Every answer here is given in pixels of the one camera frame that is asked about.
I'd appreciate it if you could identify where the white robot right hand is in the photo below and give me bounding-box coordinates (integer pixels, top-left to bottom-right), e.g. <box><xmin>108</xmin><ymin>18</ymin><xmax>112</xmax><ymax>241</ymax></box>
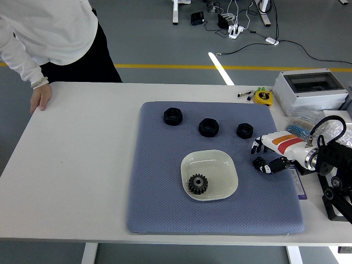
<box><xmin>250</xmin><ymin>131</ymin><xmax>314</xmax><ymax>175</ymax></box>

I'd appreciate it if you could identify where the small black gear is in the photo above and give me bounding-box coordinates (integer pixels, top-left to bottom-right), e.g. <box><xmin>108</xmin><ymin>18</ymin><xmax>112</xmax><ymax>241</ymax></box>
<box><xmin>252</xmin><ymin>156</ymin><xmax>267</xmax><ymax>170</ymax></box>

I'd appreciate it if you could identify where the large black bevel gear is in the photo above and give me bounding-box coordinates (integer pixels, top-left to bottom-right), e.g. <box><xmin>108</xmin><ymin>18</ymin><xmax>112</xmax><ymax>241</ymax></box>
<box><xmin>188</xmin><ymin>173</ymin><xmax>209</xmax><ymax>195</ymax></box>

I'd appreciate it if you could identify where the small black hex nut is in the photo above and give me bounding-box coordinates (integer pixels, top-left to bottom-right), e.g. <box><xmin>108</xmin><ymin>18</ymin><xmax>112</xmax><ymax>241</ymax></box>
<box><xmin>236</xmin><ymin>123</ymin><xmax>254</xmax><ymax>140</ymax></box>

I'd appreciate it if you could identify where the flat white box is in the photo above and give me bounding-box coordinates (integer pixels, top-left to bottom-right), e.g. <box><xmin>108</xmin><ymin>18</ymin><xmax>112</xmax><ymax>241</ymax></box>
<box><xmin>322</xmin><ymin>109</ymin><xmax>352</xmax><ymax>123</ymax></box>

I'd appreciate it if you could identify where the large black hex nut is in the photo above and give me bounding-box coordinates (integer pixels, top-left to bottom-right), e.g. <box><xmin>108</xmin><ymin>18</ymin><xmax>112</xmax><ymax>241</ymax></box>
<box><xmin>163</xmin><ymin>107</ymin><xmax>183</xmax><ymax>127</ymax></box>
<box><xmin>199</xmin><ymin>118</ymin><xmax>219</xmax><ymax>138</ymax></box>

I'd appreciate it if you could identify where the black power adapter box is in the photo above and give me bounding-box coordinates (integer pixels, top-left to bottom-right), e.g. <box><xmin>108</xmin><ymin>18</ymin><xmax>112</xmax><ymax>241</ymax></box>
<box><xmin>190</xmin><ymin>11</ymin><xmax>205</xmax><ymax>26</ymax></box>

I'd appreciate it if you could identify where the clear plastic bag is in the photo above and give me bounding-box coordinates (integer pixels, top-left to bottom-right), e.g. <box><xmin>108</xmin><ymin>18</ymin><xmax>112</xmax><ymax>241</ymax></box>
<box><xmin>283</xmin><ymin>108</ymin><xmax>328</xmax><ymax>137</ymax></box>

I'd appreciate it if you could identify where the purple printed card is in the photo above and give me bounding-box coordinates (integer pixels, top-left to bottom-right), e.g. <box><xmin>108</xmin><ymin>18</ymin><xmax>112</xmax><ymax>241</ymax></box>
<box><xmin>290</xmin><ymin>167</ymin><xmax>306</xmax><ymax>201</ymax></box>

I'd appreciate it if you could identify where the bubble wrap bag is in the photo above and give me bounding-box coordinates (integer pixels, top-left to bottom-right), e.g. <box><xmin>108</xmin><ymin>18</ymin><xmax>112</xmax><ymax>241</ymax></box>
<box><xmin>316</xmin><ymin>120</ymin><xmax>352</xmax><ymax>146</ymax></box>

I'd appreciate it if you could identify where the yellow tape measure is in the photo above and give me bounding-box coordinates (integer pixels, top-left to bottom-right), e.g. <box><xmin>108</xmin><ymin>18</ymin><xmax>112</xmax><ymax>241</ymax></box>
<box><xmin>253</xmin><ymin>90</ymin><xmax>273</xmax><ymax>107</ymax></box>

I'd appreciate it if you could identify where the white square dish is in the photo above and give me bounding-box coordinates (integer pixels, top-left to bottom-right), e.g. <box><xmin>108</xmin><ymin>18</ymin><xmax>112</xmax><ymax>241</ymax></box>
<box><xmin>180</xmin><ymin>149</ymin><xmax>239</xmax><ymax>202</ymax></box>

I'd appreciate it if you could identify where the white table leg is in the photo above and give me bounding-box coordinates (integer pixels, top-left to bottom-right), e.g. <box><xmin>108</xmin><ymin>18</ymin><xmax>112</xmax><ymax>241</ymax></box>
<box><xmin>81</xmin><ymin>243</ymin><xmax>98</xmax><ymax>264</ymax></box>
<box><xmin>285</xmin><ymin>245</ymin><xmax>303</xmax><ymax>264</ymax></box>

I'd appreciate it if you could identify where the blue-grey quilted mat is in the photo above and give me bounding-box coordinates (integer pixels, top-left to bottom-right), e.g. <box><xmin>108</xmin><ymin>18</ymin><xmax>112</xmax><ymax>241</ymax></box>
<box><xmin>125</xmin><ymin>101</ymin><xmax>305</xmax><ymax>235</ymax></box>

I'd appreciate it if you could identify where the white power strip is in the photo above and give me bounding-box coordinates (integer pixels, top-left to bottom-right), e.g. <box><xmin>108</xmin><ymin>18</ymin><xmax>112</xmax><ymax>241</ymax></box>
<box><xmin>228</xmin><ymin>24</ymin><xmax>245</xmax><ymax>39</ymax></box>

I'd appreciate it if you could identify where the white desk leg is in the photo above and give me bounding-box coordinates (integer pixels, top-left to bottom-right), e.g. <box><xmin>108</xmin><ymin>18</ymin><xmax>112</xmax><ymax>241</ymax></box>
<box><xmin>172</xmin><ymin>0</ymin><xmax>192</xmax><ymax>25</ymax></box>
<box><xmin>254</xmin><ymin>0</ymin><xmax>272</xmax><ymax>27</ymax></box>

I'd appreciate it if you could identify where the black charger block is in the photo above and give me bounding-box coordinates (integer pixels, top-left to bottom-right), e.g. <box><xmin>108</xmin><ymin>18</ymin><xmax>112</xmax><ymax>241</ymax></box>
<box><xmin>217</xmin><ymin>13</ymin><xmax>230</xmax><ymax>29</ymax></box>

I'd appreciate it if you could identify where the person's hand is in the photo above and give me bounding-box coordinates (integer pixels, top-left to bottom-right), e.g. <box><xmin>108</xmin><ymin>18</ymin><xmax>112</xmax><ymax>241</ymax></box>
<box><xmin>29</xmin><ymin>82</ymin><xmax>53</xmax><ymax>114</ymax></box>

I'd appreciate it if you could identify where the person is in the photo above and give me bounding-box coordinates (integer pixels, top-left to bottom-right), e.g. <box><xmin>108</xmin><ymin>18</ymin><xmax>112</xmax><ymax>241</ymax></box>
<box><xmin>0</xmin><ymin>0</ymin><xmax>123</xmax><ymax>90</ymax></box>

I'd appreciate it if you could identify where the grey electrical enclosure box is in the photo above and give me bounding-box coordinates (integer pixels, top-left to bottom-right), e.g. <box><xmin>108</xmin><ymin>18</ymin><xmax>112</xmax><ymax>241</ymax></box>
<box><xmin>272</xmin><ymin>68</ymin><xmax>349</xmax><ymax>118</ymax></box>

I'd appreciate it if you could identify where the long black floor cable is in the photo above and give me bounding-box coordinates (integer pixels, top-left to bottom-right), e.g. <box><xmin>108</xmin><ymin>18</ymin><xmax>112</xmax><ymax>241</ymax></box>
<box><xmin>216</xmin><ymin>40</ymin><xmax>352</xmax><ymax>65</ymax></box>

